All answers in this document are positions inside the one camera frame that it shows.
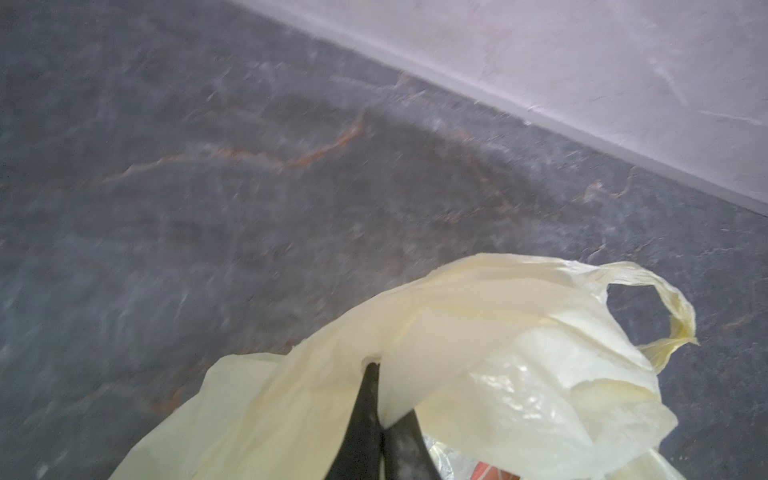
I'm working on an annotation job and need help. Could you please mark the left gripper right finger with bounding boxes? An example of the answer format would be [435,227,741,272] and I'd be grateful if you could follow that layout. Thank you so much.
[383,410,441,480]

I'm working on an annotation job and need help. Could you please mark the cream plastic bag fruit print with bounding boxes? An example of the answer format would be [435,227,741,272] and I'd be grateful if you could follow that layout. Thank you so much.
[114,254,696,479]

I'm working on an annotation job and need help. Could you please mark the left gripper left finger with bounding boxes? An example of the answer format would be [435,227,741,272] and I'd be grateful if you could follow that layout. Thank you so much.
[325,363,382,480]

